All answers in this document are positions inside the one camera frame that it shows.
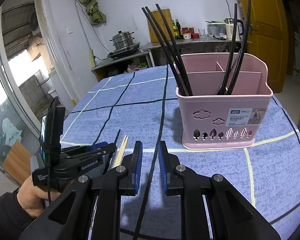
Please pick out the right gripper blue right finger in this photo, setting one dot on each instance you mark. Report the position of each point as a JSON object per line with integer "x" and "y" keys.
{"x": 211, "y": 207}

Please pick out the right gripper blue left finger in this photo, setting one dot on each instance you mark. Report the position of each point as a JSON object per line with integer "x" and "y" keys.
{"x": 90, "y": 207}

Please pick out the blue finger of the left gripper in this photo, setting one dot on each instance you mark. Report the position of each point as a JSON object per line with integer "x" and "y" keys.
{"x": 96, "y": 146}
{"x": 78, "y": 156}

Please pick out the dark grey chopstick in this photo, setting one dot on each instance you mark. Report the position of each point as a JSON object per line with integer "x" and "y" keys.
{"x": 111, "y": 150}

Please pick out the steel kitchen counter left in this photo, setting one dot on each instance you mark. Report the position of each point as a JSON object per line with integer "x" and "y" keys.
{"x": 112, "y": 67}

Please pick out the steel kitchen counter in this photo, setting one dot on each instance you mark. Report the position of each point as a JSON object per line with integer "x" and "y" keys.
{"x": 112, "y": 67}
{"x": 196, "y": 45}

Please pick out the steel kitchen counter right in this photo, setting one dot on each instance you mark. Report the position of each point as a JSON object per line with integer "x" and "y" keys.
{"x": 196, "y": 45}

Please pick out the person's left hand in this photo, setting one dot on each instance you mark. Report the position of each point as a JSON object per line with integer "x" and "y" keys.
{"x": 31, "y": 197}

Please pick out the blue checked tablecloth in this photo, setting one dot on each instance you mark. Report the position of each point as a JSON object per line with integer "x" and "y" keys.
{"x": 143, "y": 106}

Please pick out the pink small basket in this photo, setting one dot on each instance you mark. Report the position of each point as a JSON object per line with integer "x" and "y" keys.
{"x": 136, "y": 66}

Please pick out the pink plastic utensil basket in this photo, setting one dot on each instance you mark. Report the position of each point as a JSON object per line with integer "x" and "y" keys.
{"x": 222, "y": 121}

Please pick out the black induction cooker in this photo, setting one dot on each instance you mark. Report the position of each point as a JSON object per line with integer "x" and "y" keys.
{"x": 123, "y": 52}

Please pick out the stainless steel steamer pot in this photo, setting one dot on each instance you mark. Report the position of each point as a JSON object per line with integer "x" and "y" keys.
{"x": 122, "y": 39}

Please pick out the dark sauce bottle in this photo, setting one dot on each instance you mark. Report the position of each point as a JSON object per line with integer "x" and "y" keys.
{"x": 179, "y": 29}

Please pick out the red lidded jar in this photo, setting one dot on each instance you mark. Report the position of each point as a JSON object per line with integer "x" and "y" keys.
{"x": 189, "y": 33}

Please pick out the wooden cutting board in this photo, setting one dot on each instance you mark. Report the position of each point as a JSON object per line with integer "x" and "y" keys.
{"x": 166, "y": 12}

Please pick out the green hanging cloth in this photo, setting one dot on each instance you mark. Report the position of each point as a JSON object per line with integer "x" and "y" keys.
{"x": 96, "y": 16}

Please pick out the clear plastic storage box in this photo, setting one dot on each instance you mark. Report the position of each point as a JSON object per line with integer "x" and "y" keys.
{"x": 216, "y": 29}

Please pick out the white electric kettle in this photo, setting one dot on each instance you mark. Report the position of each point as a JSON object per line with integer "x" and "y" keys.
{"x": 229, "y": 24}

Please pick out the yellow wooden door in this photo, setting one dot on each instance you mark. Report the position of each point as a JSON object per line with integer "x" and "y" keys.
{"x": 269, "y": 38}

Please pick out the black phone on mount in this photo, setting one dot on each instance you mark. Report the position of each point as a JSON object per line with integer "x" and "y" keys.
{"x": 51, "y": 128}

